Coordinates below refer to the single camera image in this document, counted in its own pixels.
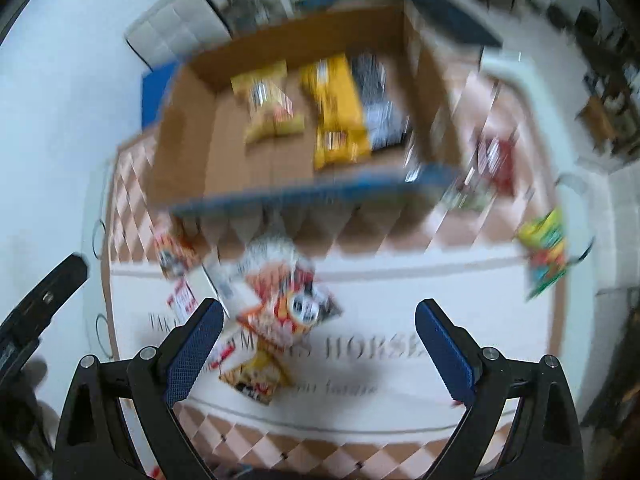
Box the panda print snack packet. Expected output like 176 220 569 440
236 235 344 350

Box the yellow and black snack bag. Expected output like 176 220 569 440
300 53 412 170

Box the white cookie snack packet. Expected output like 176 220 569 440
167 264 243 372

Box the orange snack packet far left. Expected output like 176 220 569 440
153 229 201 280

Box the yellow biscuit snack packet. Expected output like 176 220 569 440
219 349 292 405

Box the green watermelon gum candy bag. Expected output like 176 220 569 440
515 208 568 299

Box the pale green snack packet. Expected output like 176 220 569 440
440 168 495 214

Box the dark red snack packet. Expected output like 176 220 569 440
473 133 515 198

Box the wooden stool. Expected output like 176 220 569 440
576 96 628 155

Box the small yellow snack bag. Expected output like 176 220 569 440
231 61 305 146

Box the white padded chair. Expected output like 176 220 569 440
125 0 231 70

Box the blue green milk carton box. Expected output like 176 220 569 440
141 0 504 261

